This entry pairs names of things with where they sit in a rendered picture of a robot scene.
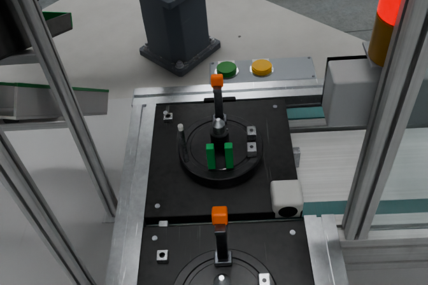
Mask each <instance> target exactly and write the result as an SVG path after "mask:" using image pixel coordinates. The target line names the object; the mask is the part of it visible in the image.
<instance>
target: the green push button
mask: <svg viewBox="0 0 428 285"><path fill-rule="evenodd" d="M236 71H237V69H236V65H235V64H234V63H233V62H229V61H225V62H221V63H219V65H218V66H217V74H223V78H229V77H231V76H234V75H235V74H236Z"/></svg>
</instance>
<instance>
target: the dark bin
mask: <svg viewBox="0 0 428 285"><path fill-rule="evenodd" d="M42 13H43V16H44V18H45V21H46V24H47V26H48V29H49V31H50V34H51V36H52V37H53V38H54V37H56V36H58V35H60V34H63V33H65V32H67V31H70V30H72V29H73V22H72V16H71V13H70V12H54V11H42ZM30 47H32V45H31V43H30V41H29V38H28V37H27V34H26V32H25V30H24V27H23V25H22V23H21V21H20V19H19V17H18V14H17V12H16V9H15V7H14V5H13V3H12V1H10V0H0V60H3V59H5V58H6V57H9V56H11V55H14V54H16V53H18V52H21V51H23V50H26V49H28V48H30Z"/></svg>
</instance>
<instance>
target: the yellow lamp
mask: <svg viewBox="0 0 428 285"><path fill-rule="evenodd" d="M393 29H394V26H393V25H390V24H388V23H386V22H385V21H384V20H382V19H381V18H380V16H379V15H378V12H377V11H376V16H375V20H374V25H373V30H372V33H371V39H370V42H369V48H368V55H369V58H370V59H371V60H372V61H373V62H374V63H375V64H377V65H379V66H381V67H383V66H384V63H385V59H386V56H387V51H388V48H389V44H390V39H391V37H392V32H393Z"/></svg>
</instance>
